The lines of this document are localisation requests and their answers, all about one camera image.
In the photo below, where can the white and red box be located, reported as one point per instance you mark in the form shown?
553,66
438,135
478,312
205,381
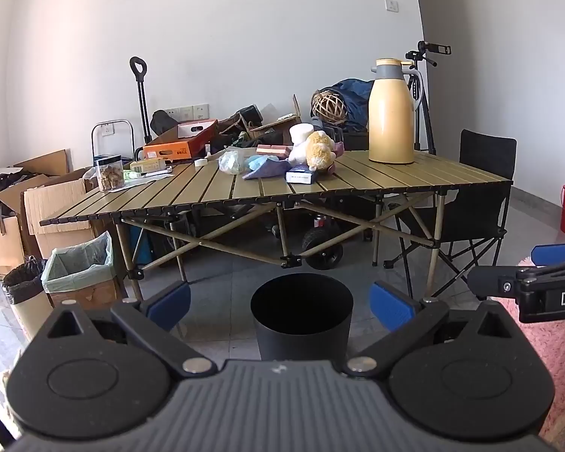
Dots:
195,128

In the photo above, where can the blue fluffy cloth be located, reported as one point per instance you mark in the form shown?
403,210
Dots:
262,162

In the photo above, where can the dark blue fabric bag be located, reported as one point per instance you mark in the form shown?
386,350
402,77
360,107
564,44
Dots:
358,99

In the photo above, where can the black folding chair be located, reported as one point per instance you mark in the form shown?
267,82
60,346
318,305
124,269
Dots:
487,150

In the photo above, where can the black tripod with phone holder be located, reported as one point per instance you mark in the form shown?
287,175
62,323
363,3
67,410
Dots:
423,103

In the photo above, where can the white plush toy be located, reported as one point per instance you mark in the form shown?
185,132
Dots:
301,139

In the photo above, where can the black trash bin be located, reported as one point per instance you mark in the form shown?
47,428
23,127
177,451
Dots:
301,334

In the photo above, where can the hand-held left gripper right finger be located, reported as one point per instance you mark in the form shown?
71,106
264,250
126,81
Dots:
391,306

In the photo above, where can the purple knit pouch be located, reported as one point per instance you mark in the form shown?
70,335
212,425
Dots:
268,172

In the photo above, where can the brown open cardboard box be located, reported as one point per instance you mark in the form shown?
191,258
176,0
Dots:
275,127

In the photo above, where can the yellow thermos jug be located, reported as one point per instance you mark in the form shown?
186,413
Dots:
391,117

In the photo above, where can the crumpled clear plastic bag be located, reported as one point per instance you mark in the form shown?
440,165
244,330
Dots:
230,162

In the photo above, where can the black suitcase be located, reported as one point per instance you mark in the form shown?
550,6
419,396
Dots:
355,139

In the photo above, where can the blue and white small box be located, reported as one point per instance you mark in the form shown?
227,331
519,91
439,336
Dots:
300,176

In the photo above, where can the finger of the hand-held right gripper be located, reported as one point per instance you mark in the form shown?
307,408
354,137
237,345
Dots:
558,253
492,282

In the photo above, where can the single wall socket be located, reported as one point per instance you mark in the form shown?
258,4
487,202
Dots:
108,129

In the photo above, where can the wicker ball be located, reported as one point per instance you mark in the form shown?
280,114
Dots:
329,107

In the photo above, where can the cardboard box with green liner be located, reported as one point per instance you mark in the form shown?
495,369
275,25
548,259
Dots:
82,287

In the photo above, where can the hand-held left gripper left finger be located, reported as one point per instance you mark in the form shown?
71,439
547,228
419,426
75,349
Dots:
169,305

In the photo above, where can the yellow carton box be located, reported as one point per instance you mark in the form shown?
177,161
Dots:
148,165

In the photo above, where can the wall outlet row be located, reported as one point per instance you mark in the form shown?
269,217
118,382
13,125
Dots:
188,112

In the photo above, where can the large cardboard box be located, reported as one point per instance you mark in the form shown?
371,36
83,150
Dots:
56,207
4,240

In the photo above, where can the orange cardboard box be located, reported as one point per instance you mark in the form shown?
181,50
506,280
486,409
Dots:
169,150

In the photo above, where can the green small packet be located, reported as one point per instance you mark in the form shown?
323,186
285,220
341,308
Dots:
133,174

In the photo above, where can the black soft bag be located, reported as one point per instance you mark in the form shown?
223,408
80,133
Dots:
164,122

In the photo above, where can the clear jar with black lid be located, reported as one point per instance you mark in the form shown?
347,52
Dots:
109,176

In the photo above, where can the white wall switch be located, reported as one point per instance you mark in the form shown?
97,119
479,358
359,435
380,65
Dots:
392,4

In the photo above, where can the pink rug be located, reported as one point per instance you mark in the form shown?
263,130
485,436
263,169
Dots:
560,362

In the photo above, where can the olive folding table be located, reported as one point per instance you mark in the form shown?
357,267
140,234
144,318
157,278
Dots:
216,188

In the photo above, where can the silver metal cart frame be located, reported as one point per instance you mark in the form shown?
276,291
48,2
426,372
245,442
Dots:
122,122

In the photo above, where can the yellow plush toy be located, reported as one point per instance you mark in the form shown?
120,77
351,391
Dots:
320,150

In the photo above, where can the pink layered sponge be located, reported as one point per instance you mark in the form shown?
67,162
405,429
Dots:
273,149

